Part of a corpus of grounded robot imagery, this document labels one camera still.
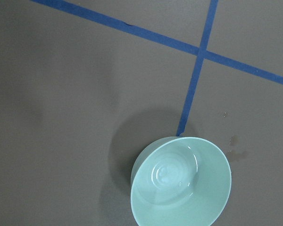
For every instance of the mint green bowl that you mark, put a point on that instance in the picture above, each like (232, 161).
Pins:
(180, 181)

